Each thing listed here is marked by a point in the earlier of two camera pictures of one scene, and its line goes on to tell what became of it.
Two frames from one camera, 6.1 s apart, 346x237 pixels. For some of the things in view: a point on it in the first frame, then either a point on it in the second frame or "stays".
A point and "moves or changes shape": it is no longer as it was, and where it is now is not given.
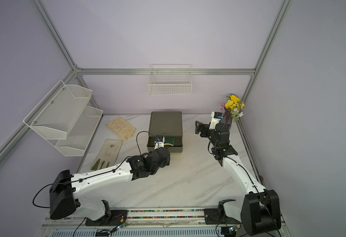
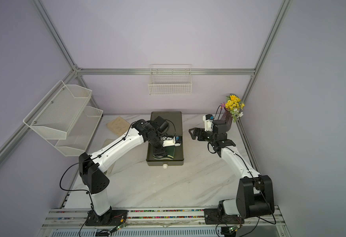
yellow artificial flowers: (235, 105) stays
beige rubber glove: (122, 128) stays
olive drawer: (177, 147) moves or changes shape
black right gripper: (201, 126) to (201, 131)
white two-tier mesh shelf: (63, 118) stays
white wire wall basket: (170, 79) stays
